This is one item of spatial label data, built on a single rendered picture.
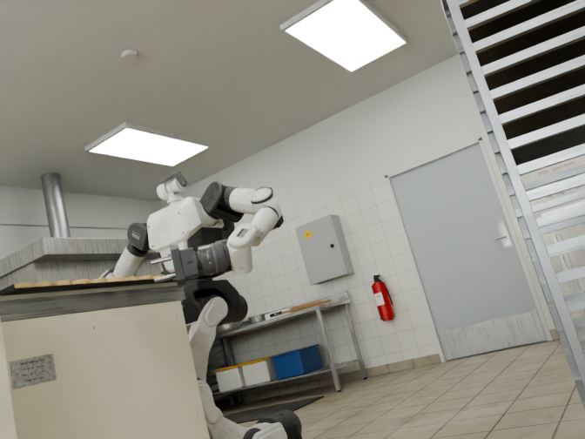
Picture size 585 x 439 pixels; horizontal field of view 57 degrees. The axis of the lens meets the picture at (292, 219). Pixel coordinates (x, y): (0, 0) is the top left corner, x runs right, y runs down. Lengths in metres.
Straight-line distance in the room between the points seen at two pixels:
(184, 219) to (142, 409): 0.73
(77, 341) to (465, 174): 4.86
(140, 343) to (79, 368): 0.21
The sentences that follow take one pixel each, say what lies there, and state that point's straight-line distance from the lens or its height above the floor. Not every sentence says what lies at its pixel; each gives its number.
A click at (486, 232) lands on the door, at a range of 5.80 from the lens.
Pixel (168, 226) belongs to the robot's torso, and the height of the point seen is 1.14.
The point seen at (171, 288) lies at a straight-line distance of 1.81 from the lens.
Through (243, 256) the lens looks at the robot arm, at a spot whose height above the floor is 0.89.
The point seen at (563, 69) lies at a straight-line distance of 1.99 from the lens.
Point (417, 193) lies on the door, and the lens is 6.02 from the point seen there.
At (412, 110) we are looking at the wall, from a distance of 6.16.
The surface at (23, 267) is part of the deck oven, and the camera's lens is 5.53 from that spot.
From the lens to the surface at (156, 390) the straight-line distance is 1.68.
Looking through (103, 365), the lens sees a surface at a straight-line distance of 1.58.
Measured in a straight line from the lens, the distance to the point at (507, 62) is 2.00.
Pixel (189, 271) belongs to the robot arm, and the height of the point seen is 0.89.
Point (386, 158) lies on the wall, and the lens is 6.17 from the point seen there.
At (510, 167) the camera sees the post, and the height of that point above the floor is 0.97.
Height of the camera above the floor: 0.63
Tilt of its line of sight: 12 degrees up
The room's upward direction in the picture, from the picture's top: 15 degrees counter-clockwise
